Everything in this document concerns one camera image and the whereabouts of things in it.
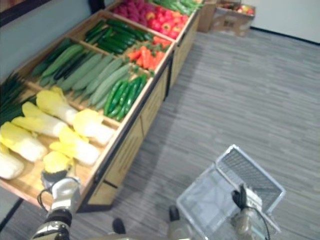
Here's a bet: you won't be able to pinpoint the robot dark right foot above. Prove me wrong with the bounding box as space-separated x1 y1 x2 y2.
169 205 181 222

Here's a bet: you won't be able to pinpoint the robot dark left foot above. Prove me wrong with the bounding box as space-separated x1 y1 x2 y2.
112 217 126 235

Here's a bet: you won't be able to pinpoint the pale green loofah gourd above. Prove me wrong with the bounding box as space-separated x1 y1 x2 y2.
88 63 131 106
81 57 124 98
71 54 115 91
58 52 104 91

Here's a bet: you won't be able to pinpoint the large cardboard box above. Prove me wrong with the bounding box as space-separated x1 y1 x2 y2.
211 1 256 38

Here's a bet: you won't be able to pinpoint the robot silver right leg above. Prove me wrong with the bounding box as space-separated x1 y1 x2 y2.
166 218 199 240

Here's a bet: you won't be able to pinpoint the dark slim long cucumber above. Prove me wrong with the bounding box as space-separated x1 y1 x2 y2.
53 49 96 81

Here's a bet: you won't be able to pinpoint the long green pepper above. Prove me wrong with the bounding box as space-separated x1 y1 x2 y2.
152 0 181 12
174 0 199 16
179 0 205 9

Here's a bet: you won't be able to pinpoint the narrow cardboard box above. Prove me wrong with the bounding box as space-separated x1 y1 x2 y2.
197 1 218 34

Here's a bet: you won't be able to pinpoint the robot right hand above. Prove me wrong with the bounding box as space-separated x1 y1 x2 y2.
231 183 263 211

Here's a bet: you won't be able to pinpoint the bright green long gourd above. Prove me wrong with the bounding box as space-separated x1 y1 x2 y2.
40 44 85 79

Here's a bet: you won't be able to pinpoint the dark green long gourd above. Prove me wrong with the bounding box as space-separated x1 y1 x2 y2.
30 38 74 77

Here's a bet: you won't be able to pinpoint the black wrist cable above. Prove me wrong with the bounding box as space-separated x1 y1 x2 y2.
256 211 272 240
36 187 55 214

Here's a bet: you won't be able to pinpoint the yellow white napa cabbage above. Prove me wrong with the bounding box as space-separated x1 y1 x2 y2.
49 125 101 166
35 86 79 126
0 143 25 181
0 121 49 163
71 108 116 147
10 101 69 139

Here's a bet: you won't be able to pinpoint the large wooden produce stand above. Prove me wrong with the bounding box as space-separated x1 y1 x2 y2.
0 9 176 214

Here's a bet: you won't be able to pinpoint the glossy green chili pepper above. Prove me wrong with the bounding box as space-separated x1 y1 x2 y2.
109 80 130 114
118 79 136 107
103 79 124 117
124 76 142 111
115 99 131 122
134 73 149 96
107 104 122 119

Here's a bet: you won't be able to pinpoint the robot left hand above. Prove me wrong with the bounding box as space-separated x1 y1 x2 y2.
40 169 70 190

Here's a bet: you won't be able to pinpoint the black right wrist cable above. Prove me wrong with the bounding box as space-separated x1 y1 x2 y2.
256 211 272 240

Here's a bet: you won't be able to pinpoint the dark green onion bunch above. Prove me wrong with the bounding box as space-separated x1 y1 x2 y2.
0 94 38 126
0 73 26 106

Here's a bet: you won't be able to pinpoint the red yellow apples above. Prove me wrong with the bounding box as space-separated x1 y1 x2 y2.
224 1 255 15

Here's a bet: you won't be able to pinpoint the dark green cucumber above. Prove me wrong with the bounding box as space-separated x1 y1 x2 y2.
101 35 131 50
85 26 114 44
95 41 126 56
105 19 141 34
109 29 138 43
134 30 155 43
84 20 107 39

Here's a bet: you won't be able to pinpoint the small yellow napa cabbage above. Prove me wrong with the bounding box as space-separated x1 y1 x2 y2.
42 150 75 176

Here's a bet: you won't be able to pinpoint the silver wire shopping basket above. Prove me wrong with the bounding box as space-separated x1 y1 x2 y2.
175 144 287 240

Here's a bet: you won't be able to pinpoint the robot dark foot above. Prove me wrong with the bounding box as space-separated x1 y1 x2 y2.
112 217 126 235
169 205 181 222

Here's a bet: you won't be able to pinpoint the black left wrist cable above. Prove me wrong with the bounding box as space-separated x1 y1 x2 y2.
36 187 55 214

